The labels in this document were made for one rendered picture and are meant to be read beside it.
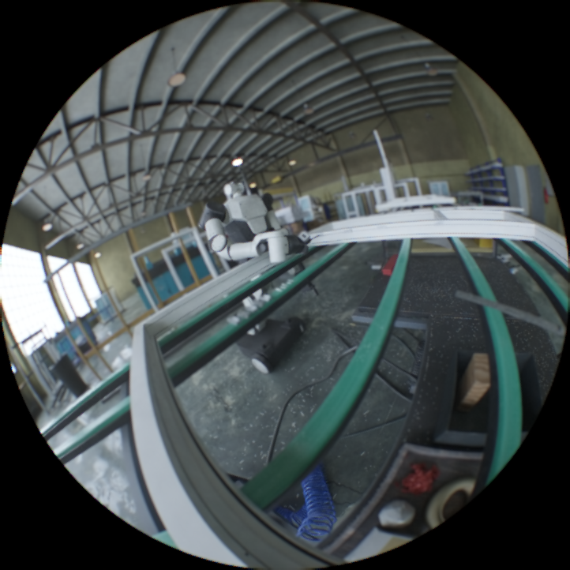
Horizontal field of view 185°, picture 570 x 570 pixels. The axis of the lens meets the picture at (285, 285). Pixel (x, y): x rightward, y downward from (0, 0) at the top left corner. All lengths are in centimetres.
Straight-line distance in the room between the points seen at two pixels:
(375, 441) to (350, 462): 17
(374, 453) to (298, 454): 89
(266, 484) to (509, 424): 27
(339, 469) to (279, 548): 90
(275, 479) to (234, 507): 6
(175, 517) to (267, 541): 8
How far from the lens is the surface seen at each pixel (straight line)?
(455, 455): 50
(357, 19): 949
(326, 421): 23
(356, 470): 108
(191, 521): 18
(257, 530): 22
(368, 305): 89
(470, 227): 94
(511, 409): 29
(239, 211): 101
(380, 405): 119
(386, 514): 45
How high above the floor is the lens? 107
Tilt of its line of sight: 20 degrees down
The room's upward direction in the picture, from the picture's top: 19 degrees counter-clockwise
